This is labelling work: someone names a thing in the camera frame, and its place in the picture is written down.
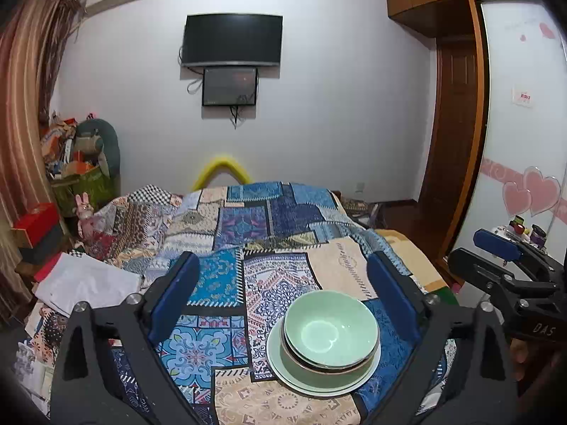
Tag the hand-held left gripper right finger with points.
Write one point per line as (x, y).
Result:
(394, 296)

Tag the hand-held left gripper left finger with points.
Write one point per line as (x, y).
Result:
(175, 296)

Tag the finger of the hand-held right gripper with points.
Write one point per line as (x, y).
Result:
(474, 265)
(496, 243)

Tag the green bowl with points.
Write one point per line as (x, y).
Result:
(328, 332)

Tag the pink bowl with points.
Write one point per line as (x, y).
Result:
(294, 360)

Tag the green plate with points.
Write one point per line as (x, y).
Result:
(310, 387)

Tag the person's right hand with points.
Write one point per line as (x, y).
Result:
(520, 361)

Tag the small yellow-green cup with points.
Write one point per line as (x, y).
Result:
(519, 223)

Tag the small dark jar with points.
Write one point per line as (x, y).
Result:
(538, 235)

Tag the small pink heart decoration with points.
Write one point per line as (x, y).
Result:
(514, 199)

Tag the large pink heart decoration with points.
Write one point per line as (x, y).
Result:
(542, 192)

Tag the white paper sheet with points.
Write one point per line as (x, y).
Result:
(84, 283)

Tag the dark patterned cloth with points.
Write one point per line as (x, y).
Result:
(359, 210)

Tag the brown wooden door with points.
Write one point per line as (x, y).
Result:
(456, 141)

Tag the patchwork printed blanket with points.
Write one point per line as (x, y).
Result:
(265, 230)

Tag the pink bunny toy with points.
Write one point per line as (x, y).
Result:
(85, 214)

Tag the dark grey box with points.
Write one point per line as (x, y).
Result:
(46, 248)

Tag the green bag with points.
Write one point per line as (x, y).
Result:
(84, 190)

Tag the yellow foam noodle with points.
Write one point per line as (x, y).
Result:
(221, 161)

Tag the white and red label sticker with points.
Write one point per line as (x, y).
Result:
(522, 95)

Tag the pile of printed papers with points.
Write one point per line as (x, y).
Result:
(33, 358)

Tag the red box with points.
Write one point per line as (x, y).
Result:
(35, 223)

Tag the grey plush pillow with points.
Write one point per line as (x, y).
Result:
(110, 146)

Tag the cluttered green storage basket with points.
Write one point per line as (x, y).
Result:
(60, 146)

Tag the small black monitor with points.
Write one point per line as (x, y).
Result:
(230, 86)

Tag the brown striped curtain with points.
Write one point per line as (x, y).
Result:
(26, 97)

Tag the white wall socket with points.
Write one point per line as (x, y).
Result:
(361, 187)

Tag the black wall television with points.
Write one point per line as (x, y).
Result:
(232, 40)

